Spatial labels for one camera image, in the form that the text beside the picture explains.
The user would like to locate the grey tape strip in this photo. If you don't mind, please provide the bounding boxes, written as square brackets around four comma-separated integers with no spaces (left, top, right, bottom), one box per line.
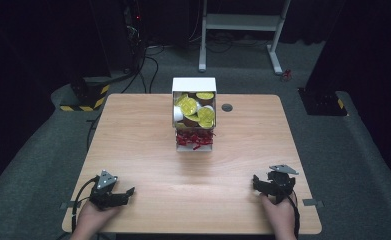
[301,198,325,209]
[59,200,80,211]

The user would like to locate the black floor cables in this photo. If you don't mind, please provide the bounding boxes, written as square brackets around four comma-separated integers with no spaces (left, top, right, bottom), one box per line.
[120,39,171,95]

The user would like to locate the white dispenser box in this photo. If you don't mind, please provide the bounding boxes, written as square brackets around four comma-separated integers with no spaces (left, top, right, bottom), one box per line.
[171,76,218,153]

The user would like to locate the person's left hand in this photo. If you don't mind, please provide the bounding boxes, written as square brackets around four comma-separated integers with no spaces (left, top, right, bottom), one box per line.
[70,199,125,240]

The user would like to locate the white metal stand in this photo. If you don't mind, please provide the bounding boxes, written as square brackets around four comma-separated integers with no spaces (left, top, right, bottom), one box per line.
[198,0,293,76]

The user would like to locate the small red floor object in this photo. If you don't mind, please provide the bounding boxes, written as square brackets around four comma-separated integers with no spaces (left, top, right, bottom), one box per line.
[280,68,293,83]

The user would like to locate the pile of yellow-lid capsules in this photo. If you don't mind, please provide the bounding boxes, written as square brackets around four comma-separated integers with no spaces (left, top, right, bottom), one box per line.
[173,91,216,131]

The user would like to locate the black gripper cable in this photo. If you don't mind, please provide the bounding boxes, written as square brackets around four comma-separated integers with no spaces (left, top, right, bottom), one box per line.
[286,190,301,240]
[70,177,100,233]

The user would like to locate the person's right hand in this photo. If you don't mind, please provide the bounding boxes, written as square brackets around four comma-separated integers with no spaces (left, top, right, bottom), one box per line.
[260,192,299,240]

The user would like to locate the black stand base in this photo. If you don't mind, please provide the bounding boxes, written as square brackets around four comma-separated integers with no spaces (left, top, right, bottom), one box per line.
[297,86,348,117]

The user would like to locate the dark equipment rack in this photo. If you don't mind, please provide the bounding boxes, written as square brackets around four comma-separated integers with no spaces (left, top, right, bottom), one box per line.
[121,0,147,73]

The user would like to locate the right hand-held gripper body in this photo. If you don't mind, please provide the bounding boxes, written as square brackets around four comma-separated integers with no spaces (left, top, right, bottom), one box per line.
[262,164,300,205]

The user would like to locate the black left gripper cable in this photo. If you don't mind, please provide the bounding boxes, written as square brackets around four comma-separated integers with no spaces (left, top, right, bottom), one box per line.
[70,177,100,233]

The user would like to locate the yellow-black striped stand base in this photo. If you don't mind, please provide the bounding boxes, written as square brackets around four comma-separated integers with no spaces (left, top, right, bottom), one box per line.
[59,76,112,113]

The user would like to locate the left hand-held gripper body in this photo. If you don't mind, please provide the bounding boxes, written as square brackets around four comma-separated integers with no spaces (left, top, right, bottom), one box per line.
[88,169,127,211]

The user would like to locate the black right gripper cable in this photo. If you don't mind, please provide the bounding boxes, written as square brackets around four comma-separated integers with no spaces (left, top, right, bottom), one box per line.
[286,190,301,240]

